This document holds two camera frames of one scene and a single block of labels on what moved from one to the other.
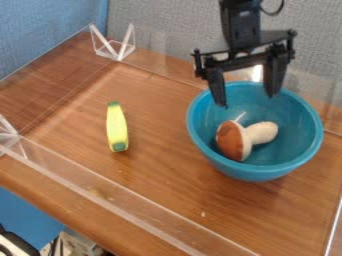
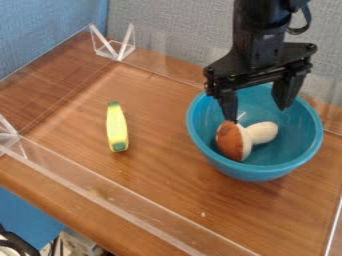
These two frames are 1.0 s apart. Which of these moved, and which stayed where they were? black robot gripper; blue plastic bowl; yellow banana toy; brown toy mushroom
Moved: black robot gripper
Stayed: blue plastic bowl; yellow banana toy; brown toy mushroom
